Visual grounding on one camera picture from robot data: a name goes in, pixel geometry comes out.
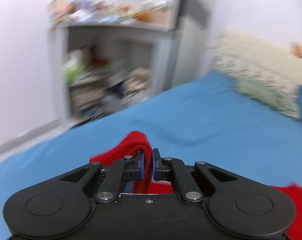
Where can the red knit garment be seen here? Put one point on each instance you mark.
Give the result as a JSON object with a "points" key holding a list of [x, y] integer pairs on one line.
{"points": [[136, 141]]}

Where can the white shelf unit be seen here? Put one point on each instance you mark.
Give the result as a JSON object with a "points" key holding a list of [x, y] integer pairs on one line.
{"points": [[107, 56]]}

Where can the blue bed sheet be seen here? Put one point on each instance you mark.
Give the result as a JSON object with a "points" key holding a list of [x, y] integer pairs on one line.
{"points": [[202, 120]]}

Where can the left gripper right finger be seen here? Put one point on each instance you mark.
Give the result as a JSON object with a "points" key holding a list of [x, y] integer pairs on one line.
{"points": [[238, 205]]}

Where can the white wardrobe cabinet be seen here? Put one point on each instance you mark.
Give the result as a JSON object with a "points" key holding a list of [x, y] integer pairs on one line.
{"points": [[190, 37]]}

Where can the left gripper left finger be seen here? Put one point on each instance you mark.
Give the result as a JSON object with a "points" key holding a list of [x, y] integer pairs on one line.
{"points": [[60, 206]]}

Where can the cream patterned pillow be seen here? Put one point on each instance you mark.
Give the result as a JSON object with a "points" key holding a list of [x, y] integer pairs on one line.
{"points": [[242, 55]]}

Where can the green pillow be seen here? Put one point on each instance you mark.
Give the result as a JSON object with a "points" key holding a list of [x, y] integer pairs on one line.
{"points": [[268, 96]]}

